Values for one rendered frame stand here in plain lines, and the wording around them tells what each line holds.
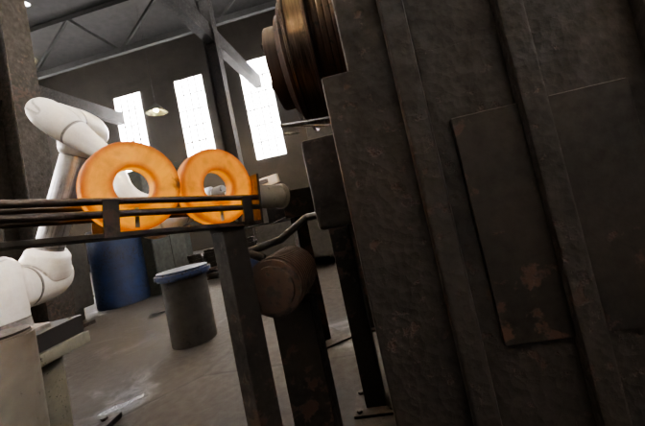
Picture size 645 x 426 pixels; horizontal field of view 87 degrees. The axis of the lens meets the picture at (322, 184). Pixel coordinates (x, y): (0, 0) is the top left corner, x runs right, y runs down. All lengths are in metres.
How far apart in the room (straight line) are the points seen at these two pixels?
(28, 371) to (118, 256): 3.67
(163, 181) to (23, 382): 0.40
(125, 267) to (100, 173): 3.85
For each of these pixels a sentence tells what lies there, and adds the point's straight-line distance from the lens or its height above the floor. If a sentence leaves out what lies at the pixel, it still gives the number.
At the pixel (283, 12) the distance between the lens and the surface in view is 1.09.
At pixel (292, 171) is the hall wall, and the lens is 11.49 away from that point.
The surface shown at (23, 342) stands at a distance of 0.82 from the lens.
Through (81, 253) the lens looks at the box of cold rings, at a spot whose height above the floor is 0.66.
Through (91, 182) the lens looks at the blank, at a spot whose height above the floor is 0.73.
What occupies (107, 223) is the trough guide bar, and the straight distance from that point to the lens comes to 0.62.
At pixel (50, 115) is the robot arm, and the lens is 1.50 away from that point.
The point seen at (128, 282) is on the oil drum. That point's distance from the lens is 4.49.
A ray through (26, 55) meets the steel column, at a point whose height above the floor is 2.56.
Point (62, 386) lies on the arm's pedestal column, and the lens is 1.65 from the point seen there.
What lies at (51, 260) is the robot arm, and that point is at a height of 0.63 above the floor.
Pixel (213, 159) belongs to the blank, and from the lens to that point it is 0.73.
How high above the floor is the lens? 0.62
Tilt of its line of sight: 4 degrees up
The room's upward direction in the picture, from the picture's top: 12 degrees counter-clockwise
